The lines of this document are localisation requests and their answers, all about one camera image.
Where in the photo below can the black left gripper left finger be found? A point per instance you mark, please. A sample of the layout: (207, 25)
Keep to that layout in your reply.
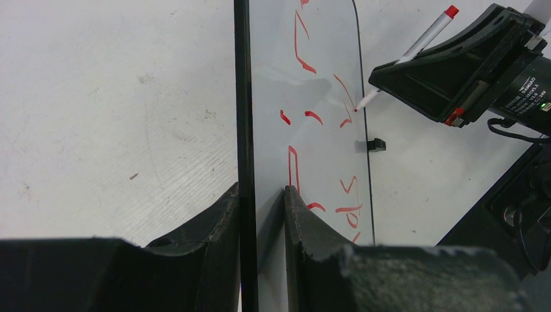
(195, 267)

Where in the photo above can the white marker pen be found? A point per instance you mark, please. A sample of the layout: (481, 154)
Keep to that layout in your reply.
(417, 47)

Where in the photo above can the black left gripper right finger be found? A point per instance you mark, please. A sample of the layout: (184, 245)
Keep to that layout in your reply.
(327, 272)

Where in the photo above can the white whiteboard with black frame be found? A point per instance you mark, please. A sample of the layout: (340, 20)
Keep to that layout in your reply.
(299, 77)

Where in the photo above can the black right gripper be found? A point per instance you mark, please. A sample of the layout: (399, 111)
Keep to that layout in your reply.
(496, 64)

